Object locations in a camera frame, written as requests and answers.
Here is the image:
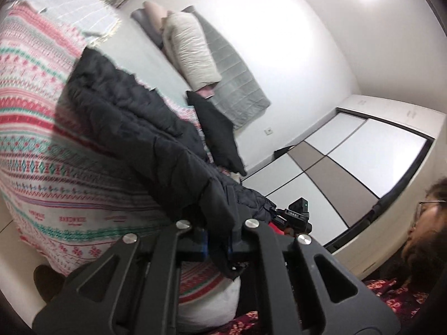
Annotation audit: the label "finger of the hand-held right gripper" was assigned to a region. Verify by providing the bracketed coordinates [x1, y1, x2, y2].
[265, 205, 287, 226]

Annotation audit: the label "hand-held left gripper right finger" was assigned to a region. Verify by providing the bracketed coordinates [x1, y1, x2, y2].
[226, 218, 400, 335]

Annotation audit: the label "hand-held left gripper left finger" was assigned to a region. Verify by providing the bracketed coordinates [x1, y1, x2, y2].
[32, 219, 210, 335]

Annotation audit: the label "black quilted jacket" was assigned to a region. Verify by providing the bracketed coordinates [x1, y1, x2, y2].
[65, 47, 280, 280]

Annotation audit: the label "red plastic stool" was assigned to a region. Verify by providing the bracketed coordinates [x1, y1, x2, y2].
[270, 221, 290, 238]

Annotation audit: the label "small black object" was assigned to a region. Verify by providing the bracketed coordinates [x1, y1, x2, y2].
[273, 145, 297, 159]

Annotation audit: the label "white and brown wardrobe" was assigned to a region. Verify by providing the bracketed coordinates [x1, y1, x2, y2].
[241, 94, 447, 262]

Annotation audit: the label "black cushion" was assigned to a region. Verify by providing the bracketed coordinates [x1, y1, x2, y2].
[186, 91, 248, 177]

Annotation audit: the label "person's dark red floral clothing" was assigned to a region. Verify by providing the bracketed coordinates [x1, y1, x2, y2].
[223, 276, 434, 335]

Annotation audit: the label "thin framed glasses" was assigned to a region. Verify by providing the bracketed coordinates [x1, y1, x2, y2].
[415, 199, 447, 224]

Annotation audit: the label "person's head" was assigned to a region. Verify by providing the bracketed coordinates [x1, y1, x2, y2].
[400, 178, 447, 280]

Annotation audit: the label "grey padded headboard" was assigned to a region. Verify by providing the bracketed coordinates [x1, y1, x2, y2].
[182, 5, 272, 130]

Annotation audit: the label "red green patterned blanket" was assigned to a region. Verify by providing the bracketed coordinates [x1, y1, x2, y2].
[0, 2, 241, 304]

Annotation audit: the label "beige puffy pillow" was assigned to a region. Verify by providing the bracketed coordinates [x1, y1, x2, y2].
[162, 11, 223, 90]

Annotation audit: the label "grey pillow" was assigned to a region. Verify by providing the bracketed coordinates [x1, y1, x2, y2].
[130, 7, 165, 49]

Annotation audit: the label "cream pink pillow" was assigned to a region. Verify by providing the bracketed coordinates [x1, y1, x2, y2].
[143, 1, 172, 40]

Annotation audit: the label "light grey quilted bed cover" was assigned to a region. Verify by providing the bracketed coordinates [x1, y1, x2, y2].
[7, 0, 121, 47]

